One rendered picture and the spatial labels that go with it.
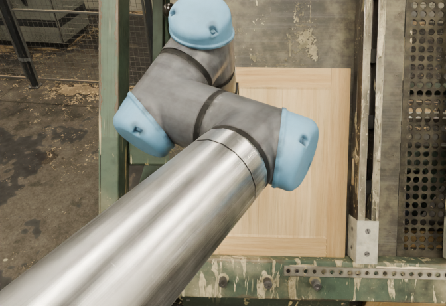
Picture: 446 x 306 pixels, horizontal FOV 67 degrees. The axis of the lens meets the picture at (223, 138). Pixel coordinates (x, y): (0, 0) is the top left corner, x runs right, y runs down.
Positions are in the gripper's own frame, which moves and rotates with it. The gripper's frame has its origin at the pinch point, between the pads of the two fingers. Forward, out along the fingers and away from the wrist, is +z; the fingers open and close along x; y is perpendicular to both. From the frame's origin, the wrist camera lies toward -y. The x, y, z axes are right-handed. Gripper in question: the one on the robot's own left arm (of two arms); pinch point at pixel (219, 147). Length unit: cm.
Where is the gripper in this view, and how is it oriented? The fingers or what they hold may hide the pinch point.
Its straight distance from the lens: 69.4
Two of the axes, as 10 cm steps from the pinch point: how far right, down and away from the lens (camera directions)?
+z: 0.6, 4.1, 9.1
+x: -9.9, -0.9, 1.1
